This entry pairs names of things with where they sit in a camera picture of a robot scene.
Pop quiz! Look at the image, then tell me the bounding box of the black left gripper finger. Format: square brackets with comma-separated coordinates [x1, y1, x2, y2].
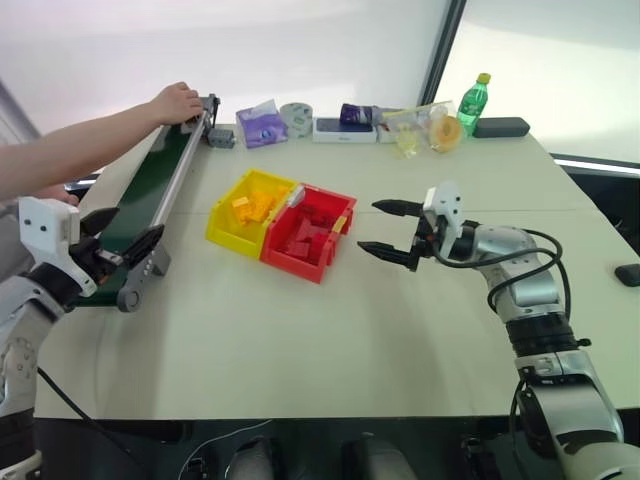
[79, 206, 121, 237]
[121, 224, 166, 272]

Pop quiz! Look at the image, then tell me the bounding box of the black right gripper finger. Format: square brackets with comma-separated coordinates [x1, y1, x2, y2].
[356, 240, 420, 273]
[371, 198, 427, 220]

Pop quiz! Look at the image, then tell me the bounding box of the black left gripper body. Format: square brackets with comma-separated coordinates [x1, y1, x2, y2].
[68, 233, 125, 290]

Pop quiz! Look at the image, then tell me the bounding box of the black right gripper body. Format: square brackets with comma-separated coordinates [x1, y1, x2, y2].
[411, 204, 454, 262]

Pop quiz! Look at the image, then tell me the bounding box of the green conveyor belt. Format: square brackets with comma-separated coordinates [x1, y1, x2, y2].
[63, 92, 224, 314]

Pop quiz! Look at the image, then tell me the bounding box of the person's bare hand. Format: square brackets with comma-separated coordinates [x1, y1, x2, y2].
[34, 182, 81, 207]
[149, 81, 205, 127]

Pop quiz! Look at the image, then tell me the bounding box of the clear plastic bag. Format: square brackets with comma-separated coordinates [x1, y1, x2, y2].
[380, 101, 455, 162]

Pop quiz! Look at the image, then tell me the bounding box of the yellowish tape roll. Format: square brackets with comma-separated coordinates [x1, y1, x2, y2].
[428, 115, 464, 155]

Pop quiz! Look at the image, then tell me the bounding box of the red toy brick pile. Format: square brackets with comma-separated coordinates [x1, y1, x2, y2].
[279, 202, 337, 262]

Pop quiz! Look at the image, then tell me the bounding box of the yellow plastic bin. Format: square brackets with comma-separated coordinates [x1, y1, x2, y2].
[205, 168, 302, 261]

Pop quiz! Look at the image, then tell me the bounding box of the white and blue flat box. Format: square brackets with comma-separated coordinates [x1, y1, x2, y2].
[313, 116, 378, 145]

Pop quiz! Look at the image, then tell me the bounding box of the red plastic bin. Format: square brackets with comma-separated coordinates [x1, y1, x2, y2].
[259, 184, 359, 286]

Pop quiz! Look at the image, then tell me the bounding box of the purple snack bag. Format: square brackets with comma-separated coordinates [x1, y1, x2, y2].
[340, 102, 385, 127]

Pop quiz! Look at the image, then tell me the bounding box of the yellow toy brick pile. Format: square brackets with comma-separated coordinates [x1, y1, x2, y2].
[229, 185, 291, 227]

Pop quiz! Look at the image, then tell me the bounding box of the green plastic bottle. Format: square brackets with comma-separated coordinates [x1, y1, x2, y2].
[455, 72, 493, 138]

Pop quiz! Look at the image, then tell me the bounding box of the black oblong case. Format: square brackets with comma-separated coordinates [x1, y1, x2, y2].
[471, 116, 532, 140]

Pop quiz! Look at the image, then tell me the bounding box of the grey tape roll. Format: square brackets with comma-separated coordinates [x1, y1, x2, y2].
[279, 101, 317, 140]

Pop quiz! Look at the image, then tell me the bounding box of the purple tissue pack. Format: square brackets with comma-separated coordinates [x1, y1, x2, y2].
[235, 98, 290, 149]

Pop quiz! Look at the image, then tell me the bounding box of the black computer mouse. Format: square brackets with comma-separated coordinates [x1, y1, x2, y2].
[613, 263, 640, 288]

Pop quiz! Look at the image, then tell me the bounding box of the dark rounded shape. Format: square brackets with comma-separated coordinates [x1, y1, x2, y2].
[227, 435, 282, 480]

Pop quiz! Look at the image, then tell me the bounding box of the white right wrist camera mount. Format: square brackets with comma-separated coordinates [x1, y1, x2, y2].
[422, 181, 464, 257]

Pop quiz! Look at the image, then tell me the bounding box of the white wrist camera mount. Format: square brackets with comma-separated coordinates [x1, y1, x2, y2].
[422, 181, 464, 257]
[18, 196, 99, 300]

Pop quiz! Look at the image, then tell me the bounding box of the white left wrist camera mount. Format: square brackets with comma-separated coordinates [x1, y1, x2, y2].
[18, 196, 99, 300]

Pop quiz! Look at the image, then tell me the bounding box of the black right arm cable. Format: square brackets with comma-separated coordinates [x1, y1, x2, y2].
[433, 228, 572, 321]

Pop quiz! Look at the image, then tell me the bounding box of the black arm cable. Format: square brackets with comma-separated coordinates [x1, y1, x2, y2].
[35, 366, 109, 431]
[433, 228, 572, 321]

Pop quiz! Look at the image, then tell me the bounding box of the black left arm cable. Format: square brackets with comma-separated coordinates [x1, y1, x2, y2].
[35, 366, 109, 431]

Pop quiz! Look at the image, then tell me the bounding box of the dark window frame post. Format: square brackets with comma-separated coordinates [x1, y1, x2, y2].
[422, 0, 470, 104]

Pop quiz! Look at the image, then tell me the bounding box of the thin white cable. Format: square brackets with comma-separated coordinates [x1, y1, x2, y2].
[183, 418, 274, 469]

